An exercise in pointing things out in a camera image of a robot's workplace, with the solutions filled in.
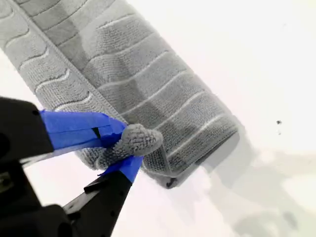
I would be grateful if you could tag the grey white-striped towel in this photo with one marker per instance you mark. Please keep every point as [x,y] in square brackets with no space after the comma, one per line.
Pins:
[148,86]

